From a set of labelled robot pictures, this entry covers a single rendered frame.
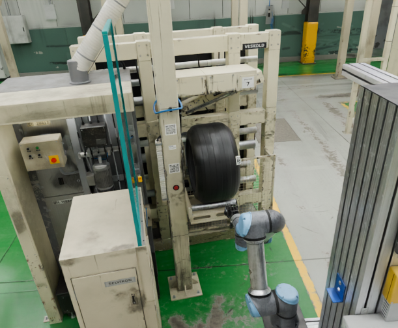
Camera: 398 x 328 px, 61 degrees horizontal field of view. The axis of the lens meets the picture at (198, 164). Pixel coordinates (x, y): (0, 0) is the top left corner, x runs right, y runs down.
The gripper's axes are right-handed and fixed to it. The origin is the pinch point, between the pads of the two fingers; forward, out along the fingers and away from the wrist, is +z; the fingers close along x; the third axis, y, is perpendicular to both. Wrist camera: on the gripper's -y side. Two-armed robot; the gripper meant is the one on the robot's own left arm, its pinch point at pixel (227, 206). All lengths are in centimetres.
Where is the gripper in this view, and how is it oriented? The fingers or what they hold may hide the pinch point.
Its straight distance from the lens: 233.6
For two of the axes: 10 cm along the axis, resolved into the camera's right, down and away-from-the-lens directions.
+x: -9.8, 1.3, -1.5
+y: -0.7, -9.3, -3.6
